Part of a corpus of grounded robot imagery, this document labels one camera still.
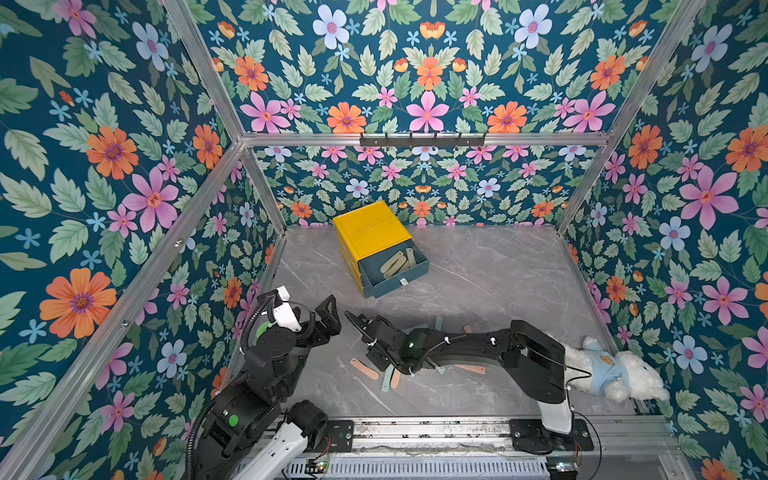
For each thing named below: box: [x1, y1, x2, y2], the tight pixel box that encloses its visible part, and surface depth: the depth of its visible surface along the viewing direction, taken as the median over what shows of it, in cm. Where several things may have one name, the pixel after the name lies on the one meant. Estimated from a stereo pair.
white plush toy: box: [565, 336, 670, 403], surface depth 76 cm
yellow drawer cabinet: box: [333, 200, 412, 296], surface depth 92 cm
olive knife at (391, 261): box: [380, 250, 403, 274], surface depth 91 cm
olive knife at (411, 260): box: [402, 247, 417, 270], surface depth 91 cm
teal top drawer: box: [357, 239, 430, 299], surface depth 90 cm
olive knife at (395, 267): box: [384, 256, 407, 279], surface depth 90 cm
